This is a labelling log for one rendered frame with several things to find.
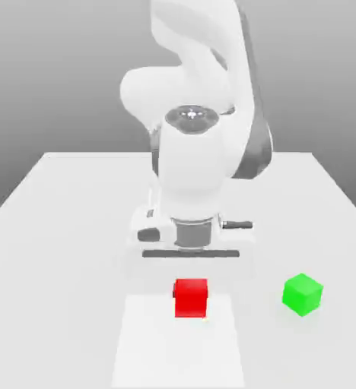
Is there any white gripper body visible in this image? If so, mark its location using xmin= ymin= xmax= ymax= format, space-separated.
xmin=125 ymin=234 xmax=257 ymax=280

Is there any small red cube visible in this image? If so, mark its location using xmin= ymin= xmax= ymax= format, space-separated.
xmin=172 ymin=278 xmax=209 ymax=319

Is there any small green cube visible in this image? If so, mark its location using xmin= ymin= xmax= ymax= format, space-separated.
xmin=281 ymin=272 xmax=324 ymax=318

